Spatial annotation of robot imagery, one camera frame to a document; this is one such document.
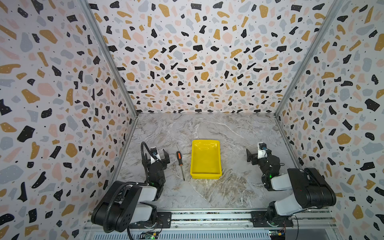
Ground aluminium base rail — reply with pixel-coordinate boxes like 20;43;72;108
83;209;342;240

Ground left corner metal post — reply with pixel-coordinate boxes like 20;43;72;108
78;0;139;117

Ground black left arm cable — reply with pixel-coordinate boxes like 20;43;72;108
140;141;154;181

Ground corner metal post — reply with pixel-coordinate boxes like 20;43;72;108
78;0;139;117
274;0;345;117

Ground right corner metal post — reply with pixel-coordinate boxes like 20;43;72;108
274;0;345;117

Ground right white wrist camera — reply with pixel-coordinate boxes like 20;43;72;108
258;142;268;159

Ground orange black handled screwdriver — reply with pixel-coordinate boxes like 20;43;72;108
176;151;185;181

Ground green circuit board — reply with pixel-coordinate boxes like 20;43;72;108
139;232;159;240

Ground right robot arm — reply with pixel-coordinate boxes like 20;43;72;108
246;143;337;227

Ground yellow plastic bin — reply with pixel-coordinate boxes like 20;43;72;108
190;140;223;180

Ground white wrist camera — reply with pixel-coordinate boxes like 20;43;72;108
150;147;159;164
258;142;268;159

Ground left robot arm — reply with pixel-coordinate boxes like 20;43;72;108
91;148;171;233

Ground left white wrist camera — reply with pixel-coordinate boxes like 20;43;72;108
150;147;159;164

